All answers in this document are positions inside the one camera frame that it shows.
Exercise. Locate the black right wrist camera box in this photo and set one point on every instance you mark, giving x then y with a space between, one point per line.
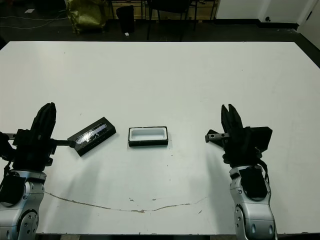
261 137

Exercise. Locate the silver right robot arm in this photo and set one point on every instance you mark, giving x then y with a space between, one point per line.
252 215

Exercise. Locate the yellow-green plastic bag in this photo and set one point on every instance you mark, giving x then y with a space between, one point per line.
86 15

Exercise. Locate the black round door stop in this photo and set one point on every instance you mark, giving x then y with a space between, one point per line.
268 18

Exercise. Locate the white paper sheet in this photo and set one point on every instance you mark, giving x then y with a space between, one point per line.
30 10

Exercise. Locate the black metal chair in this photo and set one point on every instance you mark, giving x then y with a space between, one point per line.
172 7

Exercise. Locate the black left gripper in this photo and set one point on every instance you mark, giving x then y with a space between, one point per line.
32 152

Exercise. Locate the white door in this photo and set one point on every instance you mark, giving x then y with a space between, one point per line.
311 30

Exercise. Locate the black box base white insert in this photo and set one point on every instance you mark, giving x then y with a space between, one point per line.
147 135

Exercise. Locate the wooden shelf unit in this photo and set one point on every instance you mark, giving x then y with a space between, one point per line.
141 12

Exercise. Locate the black printed box lid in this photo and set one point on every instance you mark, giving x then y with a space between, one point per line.
92 136

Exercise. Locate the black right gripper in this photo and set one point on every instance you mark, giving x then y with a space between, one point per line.
240 150

